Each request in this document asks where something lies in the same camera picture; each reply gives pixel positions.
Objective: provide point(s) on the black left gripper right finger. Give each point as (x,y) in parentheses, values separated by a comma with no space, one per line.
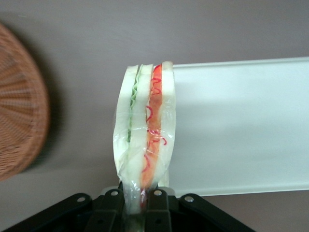
(157,212)

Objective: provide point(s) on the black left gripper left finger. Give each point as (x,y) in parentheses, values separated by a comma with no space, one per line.
(107,212)

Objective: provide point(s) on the triangle sandwich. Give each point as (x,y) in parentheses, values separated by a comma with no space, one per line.
(144,120)

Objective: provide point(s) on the cream plastic tray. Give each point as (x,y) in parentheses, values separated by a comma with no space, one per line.
(241,125)

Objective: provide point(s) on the large round wicker basket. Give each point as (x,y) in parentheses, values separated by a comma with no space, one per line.
(19,108)

